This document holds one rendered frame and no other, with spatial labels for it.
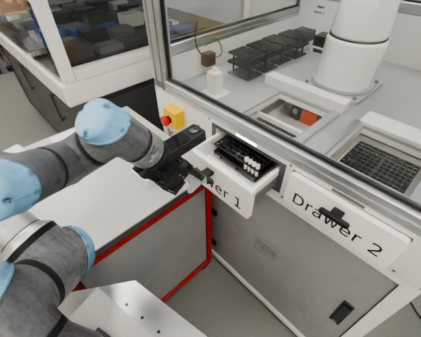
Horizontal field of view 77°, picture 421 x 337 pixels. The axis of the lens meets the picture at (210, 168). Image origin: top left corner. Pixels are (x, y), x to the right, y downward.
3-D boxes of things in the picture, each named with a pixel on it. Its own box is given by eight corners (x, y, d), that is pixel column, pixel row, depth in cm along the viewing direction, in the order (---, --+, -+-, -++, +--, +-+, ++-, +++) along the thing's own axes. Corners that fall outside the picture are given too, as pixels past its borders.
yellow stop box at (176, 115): (174, 132, 98) (172, 115, 94) (163, 124, 102) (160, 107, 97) (185, 126, 101) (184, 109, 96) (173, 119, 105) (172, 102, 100)
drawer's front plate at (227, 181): (247, 220, 72) (251, 193, 64) (180, 167, 87) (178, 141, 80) (251, 216, 73) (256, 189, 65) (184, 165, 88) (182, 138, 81)
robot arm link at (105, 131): (67, 112, 44) (105, 84, 42) (114, 140, 53) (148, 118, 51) (70, 150, 40) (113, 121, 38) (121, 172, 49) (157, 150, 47)
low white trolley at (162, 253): (121, 354, 118) (51, 279, 66) (65, 260, 151) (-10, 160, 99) (214, 268, 147) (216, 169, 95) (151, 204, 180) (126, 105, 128)
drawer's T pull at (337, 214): (346, 231, 60) (348, 227, 59) (317, 211, 64) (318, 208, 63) (353, 221, 62) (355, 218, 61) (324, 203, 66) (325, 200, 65)
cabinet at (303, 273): (325, 373, 113) (433, 301, 58) (176, 226, 167) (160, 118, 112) (403, 239, 161) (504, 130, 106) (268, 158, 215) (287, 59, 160)
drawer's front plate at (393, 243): (385, 269, 62) (409, 244, 54) (282, 200, 77) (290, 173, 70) (388, 264, 63) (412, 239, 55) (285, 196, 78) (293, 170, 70)
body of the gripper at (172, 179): (158, 180, 66) (125, 163, 56) (179, 152, 66) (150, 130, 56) (178, 196, 62) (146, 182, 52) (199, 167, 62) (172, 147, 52)
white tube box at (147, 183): (148, 189, 88) (146, 182, 85) (131, 178, 92) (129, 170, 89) (174, 170, 95) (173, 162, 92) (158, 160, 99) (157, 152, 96)
